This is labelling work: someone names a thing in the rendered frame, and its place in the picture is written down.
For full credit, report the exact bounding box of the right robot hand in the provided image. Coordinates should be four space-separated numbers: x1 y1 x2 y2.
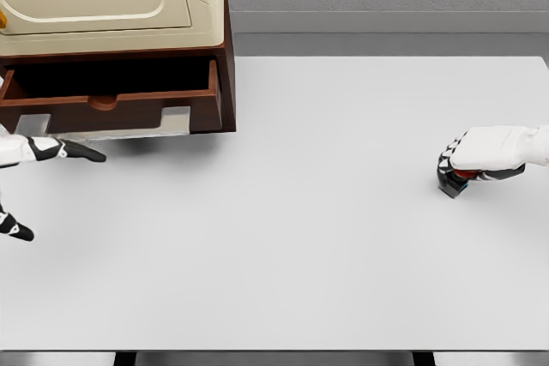
436 125 536 189

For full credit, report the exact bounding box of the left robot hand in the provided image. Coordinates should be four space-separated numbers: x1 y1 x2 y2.
0 124 107 243

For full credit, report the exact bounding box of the red button switch dark base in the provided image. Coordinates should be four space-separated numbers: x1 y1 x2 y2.
437 168 476 201

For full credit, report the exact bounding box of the brown wooden drawer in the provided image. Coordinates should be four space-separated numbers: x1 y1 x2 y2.
0 58 225 135

